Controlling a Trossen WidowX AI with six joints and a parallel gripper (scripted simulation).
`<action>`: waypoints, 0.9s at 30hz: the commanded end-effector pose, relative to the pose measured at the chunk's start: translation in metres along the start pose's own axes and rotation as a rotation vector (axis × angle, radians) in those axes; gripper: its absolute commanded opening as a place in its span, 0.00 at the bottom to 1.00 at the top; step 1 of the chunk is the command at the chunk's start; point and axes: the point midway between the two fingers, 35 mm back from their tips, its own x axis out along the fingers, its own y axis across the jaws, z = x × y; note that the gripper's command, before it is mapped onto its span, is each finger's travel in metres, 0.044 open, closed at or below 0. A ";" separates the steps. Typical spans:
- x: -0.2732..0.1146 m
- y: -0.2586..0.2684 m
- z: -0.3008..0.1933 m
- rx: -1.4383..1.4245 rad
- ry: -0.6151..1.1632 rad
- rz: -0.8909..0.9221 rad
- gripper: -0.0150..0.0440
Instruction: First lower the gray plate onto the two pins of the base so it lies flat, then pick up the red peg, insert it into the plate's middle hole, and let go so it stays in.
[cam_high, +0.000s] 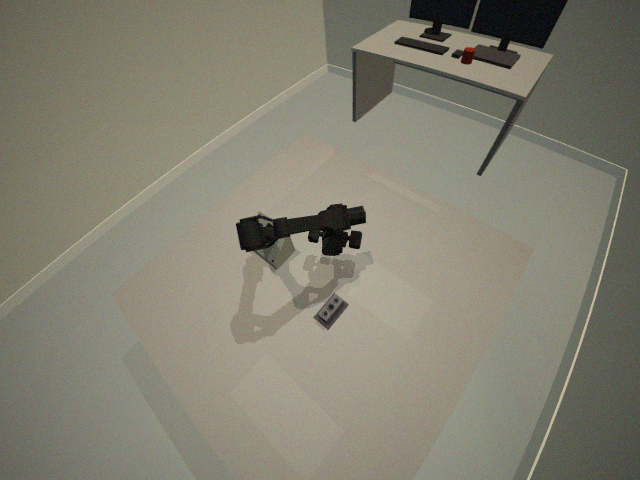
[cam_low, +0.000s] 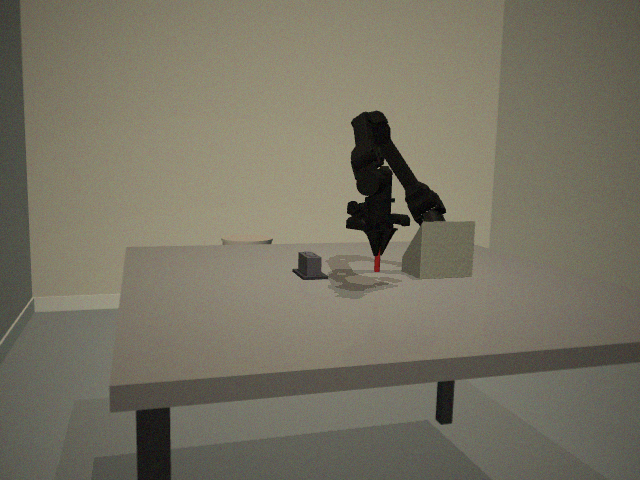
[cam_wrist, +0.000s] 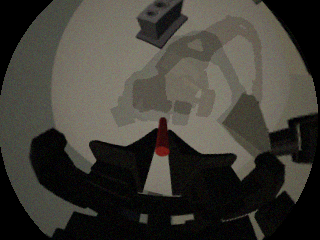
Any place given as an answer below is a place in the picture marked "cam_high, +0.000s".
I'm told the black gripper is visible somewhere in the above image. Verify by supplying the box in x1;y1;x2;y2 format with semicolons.
308;229;362;249

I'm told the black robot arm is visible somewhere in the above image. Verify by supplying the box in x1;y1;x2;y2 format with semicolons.
236;203;366;256

